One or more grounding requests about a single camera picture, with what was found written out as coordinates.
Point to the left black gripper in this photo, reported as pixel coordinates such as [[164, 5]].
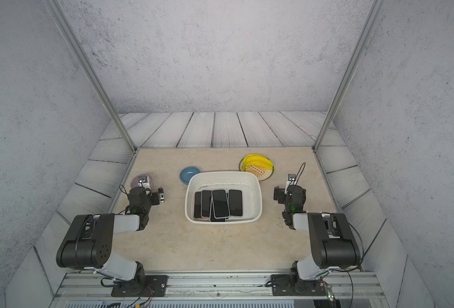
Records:
[[154, 196]]

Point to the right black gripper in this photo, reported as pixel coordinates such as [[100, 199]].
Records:
[[280, 192]]

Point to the white plastic storage box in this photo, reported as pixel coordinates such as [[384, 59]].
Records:
[[245, 182]]

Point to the black phone grey-green case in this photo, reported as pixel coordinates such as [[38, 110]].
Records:
[[235, 203]]

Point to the black phone purple case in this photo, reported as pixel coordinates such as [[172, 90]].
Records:
[[205, 203]]

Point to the black phone green case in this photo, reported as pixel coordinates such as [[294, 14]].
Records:
[[220, 204]]

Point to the black phone cream case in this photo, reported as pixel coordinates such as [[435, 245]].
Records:
[[213, 219]]

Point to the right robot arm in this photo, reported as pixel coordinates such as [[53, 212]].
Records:
[[331, 240]]

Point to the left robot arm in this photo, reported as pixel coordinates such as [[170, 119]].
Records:
[[88, 243]]

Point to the black phone far left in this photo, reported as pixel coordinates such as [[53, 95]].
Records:
[[197, 205]]

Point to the patterned plate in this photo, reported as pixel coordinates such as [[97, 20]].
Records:
[[259, 172]]

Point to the purple bowl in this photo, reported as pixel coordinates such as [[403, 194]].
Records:
[[134, 182]]

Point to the blue bowl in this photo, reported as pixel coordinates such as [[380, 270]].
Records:
[[187, 173]]

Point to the yellow banana bunch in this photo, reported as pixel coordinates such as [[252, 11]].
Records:
[[256, 160]]

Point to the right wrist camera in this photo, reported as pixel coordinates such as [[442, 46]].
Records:
[[291, 179]]

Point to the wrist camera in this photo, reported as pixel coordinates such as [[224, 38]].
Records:
[[291, 179], [144, 181]]

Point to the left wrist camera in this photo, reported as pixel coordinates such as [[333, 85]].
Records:
[[144, 181]]

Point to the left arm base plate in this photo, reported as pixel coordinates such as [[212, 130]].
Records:
[[155, 285]]

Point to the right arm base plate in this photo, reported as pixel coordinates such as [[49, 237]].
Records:
[[284, 285]]

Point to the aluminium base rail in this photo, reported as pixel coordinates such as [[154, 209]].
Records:
[[223, 289]]

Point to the right metal frame post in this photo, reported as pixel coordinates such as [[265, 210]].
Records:
[[359, 49]]

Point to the metal frame post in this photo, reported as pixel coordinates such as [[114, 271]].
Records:
[[70, 38], [359, 49]]

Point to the left metal frame post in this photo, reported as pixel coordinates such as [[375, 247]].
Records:
[[70, 38]]

